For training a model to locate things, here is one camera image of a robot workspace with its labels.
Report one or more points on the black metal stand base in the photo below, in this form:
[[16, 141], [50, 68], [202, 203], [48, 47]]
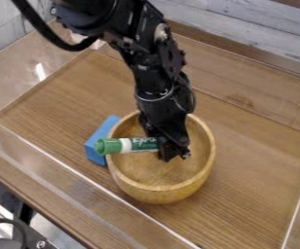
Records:
[[31, 239]]

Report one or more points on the brown wooden bowl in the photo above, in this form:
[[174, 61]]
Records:
[[158, 182]]

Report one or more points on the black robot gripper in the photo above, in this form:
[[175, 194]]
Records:
[[146, 45]]

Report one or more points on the green Expo marker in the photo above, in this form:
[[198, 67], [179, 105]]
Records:
[[110, 146]]

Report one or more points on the clear acrylic tray wall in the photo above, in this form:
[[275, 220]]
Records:
[[96, 217]]

